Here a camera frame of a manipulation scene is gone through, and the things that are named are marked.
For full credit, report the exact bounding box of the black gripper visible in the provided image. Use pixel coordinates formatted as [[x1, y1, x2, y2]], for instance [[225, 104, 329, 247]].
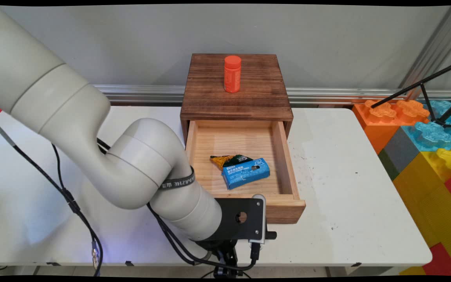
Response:
[[195, 237, 240, 277]]

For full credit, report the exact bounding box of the blue cardboard box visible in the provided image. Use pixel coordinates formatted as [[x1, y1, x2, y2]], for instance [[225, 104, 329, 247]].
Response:
[[221, 157, 271, 191]]

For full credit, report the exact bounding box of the yellow green snack packet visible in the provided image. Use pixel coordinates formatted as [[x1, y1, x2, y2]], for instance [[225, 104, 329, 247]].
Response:
[[209, 154, 254, 171]]

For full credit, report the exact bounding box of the green giant toy brick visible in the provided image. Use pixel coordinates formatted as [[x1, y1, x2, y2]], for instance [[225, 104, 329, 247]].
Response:
[[377, 150, 400, 182]]

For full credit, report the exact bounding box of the orange plastic bottle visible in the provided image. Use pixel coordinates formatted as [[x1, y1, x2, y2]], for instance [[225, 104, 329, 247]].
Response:
[[224, 55, 242, 94]]

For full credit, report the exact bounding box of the orange giant toy brick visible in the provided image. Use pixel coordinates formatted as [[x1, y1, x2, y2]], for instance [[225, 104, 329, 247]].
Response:
[[352, 99, 431, 155]]

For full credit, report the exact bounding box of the grey giant toy brick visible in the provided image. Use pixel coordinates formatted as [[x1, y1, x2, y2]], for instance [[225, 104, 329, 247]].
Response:
[[382, 127, 420, 175]]

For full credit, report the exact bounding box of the yellow giant toy brick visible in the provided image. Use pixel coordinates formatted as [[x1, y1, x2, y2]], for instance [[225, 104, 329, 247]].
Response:
[[392, 149, 451, 275]]

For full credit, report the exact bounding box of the blue giant toy brick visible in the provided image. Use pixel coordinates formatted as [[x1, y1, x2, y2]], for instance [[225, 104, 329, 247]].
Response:
[[400, 100, 451, 153]]

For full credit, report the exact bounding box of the black tripod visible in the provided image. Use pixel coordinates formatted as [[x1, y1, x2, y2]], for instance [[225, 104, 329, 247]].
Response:
[[370, 59, 451, 130]]

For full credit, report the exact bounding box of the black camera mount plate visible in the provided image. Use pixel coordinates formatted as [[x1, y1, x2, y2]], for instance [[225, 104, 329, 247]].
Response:
[[213, 197, 266, 242]]

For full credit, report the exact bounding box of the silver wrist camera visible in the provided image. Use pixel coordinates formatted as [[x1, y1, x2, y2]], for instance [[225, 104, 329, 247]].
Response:
[[248, 193, 267, 245]]

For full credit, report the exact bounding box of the black cable with connector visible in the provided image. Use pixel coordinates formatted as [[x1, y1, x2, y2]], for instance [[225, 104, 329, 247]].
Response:
[[0, 117, 105, 277]]

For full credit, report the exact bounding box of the horizontal aluminium rail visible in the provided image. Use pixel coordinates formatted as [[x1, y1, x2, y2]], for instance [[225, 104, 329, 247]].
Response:
[[92, 84, 451, 107]]

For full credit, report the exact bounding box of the slanted aluminium post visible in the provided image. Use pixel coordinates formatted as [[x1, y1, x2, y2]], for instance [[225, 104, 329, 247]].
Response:
[[398, 6, 451, 101]]

